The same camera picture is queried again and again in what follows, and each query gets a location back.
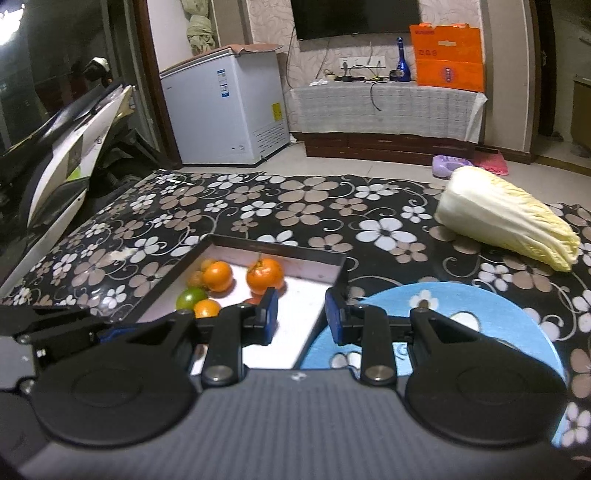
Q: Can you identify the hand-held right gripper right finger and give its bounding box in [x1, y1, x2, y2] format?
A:
[325, 288, 502, 387]

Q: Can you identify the blue glass bottle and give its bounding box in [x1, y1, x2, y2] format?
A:
[396, 37, 414, 83]

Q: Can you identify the pink floor mat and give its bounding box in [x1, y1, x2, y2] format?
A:
[473, 148, 510, 176]

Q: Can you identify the large smooth orange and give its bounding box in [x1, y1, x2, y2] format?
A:
[193, 298, 223, 319]

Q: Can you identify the orange with stem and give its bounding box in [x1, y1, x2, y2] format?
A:
[246, 257, 285, 296]

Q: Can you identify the green lime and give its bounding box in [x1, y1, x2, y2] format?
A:
[176, 287, 209, 311]

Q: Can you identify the brown cardboard sheet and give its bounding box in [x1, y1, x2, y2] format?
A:
[191, 42, 284, 59]

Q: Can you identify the white wall socket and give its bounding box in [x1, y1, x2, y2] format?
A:
[340, 56, 387, 69]

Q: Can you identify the purple detergent bottle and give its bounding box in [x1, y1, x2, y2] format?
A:
[431, 154, 473, 179]

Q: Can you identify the tied beige curtain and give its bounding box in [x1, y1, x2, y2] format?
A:
[180, 0, 218, 59]

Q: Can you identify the black floral tablecloth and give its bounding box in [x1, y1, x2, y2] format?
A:
[0, 168, 591, 462]

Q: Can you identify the orange gift box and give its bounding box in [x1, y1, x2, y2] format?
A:
[409, 23, 486, 93]

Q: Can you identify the brown wooden door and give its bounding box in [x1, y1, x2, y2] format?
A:
[530, 0, 573, 155]

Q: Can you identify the dark wooden television cabinet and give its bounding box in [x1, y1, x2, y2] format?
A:
[290, 131, 479, 166]

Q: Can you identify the white lace cover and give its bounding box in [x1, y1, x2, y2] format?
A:
[289, 82, 488, 143]

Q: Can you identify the napa cabbage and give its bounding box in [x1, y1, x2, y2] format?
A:
[435, 165, 581, 272]

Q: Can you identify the small round orange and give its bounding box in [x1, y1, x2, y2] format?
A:
[203, 261, 234, 293]

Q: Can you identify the black hanging cable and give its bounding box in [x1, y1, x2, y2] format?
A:
[368, 41, 385, 112]

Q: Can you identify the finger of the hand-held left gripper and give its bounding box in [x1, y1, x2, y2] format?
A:
[0, 305, 138, 357]

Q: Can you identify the white electric scooter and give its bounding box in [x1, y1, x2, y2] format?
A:
[0, 57, 154, 280]

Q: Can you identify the black flat television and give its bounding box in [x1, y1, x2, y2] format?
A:
[289, 0, 420, 42]

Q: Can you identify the white chest freezer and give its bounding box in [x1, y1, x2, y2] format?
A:
[159, 48, 291, 166]

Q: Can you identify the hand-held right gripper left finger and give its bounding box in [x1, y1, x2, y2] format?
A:
[124, 287, 280, 387]

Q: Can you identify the black box with white inside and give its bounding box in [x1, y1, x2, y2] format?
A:
[133, 233, 349, 371]

